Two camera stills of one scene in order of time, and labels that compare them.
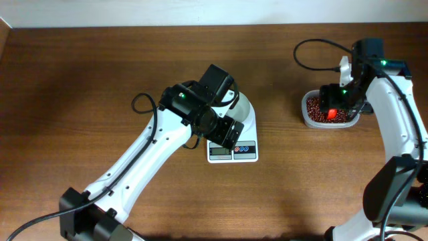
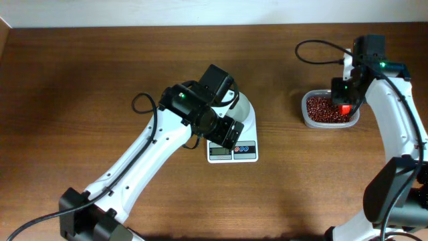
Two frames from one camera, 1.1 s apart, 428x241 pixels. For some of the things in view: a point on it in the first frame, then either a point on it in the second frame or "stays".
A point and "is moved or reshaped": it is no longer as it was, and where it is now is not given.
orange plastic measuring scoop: [332, 113] is moved or reshaped
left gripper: [228, 124] stays
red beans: [314, 114] stays
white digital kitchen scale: [245, 150] stays
